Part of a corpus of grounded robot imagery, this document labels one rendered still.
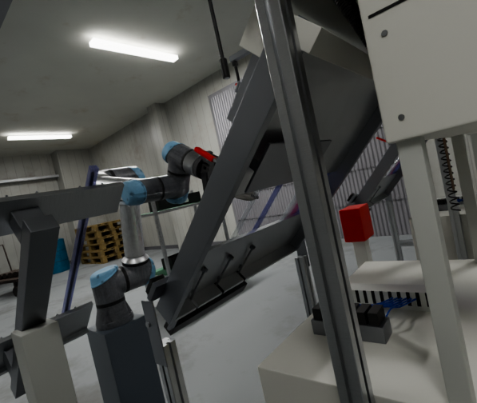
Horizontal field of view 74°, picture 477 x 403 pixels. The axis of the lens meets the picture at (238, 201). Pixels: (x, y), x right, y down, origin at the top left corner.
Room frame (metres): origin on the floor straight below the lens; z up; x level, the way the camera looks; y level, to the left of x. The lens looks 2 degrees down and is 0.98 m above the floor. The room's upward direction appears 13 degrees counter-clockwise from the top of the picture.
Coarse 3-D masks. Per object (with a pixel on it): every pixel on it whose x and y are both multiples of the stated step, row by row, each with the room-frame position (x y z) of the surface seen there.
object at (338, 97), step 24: (312, 72) 0.65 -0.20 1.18; (336, 72) 0.72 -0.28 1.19; (312, 96) 0.71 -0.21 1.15; (336, 96) 0.79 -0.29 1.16; (360, 96) 0.91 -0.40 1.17; (336, 120) 0.89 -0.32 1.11; (360, 120) 1.03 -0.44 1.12; (264, 144) 0.69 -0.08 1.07; (336, 144) 1.01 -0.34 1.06; (264, 168) 0.67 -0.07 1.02; (288, 168) 0.76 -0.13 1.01; (336, 168) 1.17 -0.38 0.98; (240, 192) 0.74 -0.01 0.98
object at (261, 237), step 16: (272, 224) 1.05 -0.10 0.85; (288, 224) 1.17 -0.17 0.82; (240, 240) 0.93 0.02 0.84; (256, 240) 1.03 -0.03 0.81; (272, 240) 1.16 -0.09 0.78; (288, 240) 1.32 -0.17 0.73; (208, 256) 0.83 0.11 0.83; (224, 256) 0.91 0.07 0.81; (240, 256) 1.02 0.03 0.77; (256, 256) 1.14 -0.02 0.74; (208, 272) 0.90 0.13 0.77; (192, 288) 0.89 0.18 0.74
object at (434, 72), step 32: (384, 0) 0.41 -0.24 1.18; (416, 0) 0.39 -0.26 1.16; (448, 0) 0.37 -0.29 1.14; (384, 32) 0.42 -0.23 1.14; (416, 32) 0.39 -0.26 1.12; (448, 32) 0.37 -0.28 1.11; (384, 64) 0.42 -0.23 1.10; (416, 64) 0.40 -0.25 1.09; (448, 64) 0.38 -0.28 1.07; (384, 96) 0.43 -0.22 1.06; (416, 96) 0.40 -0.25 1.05; (448, 96) 0.38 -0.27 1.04; (384, 128) 0.43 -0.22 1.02; (416, 128) 0.41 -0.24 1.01; (448, 128) 0.39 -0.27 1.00; (416, 160) 0.42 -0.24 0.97; (416, 192) 0.43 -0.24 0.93; (416, 224) 0.43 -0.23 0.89; (448, 288) 0.42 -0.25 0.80; (448, 320) 0.42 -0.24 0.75; (448, 352) 0.43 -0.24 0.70; (448, 384) 0.43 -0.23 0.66
